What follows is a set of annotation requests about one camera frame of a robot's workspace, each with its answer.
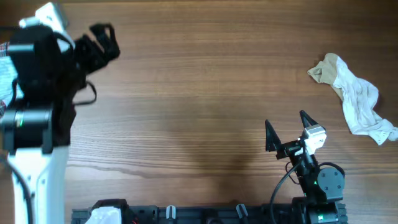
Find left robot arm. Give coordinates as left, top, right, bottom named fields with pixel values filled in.
left=1, top=23, right=120, bottom=223

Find light blue striped baby pants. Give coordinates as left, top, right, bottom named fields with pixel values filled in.
left=0, top=56, right=17, bottom=105

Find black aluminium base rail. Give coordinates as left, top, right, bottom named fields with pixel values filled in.
left=71, top=203, right=348, bottom=224

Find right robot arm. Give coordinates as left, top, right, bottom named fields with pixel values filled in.
left=265, top=110, right=348, bottom=224

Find right grey rail clip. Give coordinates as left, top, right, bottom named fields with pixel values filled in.
left=236, top=203, right=248, bottom=219

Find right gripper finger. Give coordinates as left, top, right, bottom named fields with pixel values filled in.
left=299, top=110, right=318, bottom=128
left=265, top=119, right=281, bottom=152

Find red plaid folded garment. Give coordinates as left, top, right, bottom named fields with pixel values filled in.
left=1, top=42, right=11, bottom=116

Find left grey rail clip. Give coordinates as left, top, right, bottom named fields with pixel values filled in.
left=166, top=205, right=177, bottom=221

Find grey rail clip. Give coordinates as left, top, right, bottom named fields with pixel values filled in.
left=166, top=205, right=177, bottom=221
left=236, top=203, right=248, bottom=219

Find beige and white baby shirt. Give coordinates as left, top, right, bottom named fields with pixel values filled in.
left=307, top=53, right=397, bottom=145

